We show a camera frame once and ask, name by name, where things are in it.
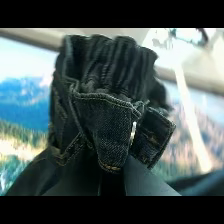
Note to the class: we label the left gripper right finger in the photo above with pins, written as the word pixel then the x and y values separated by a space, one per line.
pixel 143 181

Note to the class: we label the silver frame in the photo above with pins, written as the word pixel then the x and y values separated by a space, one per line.
pixel 26 36

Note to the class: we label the dark blue jeans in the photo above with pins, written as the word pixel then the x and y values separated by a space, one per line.
pixel 106 100

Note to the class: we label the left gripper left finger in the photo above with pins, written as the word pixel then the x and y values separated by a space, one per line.
pixel 83 183

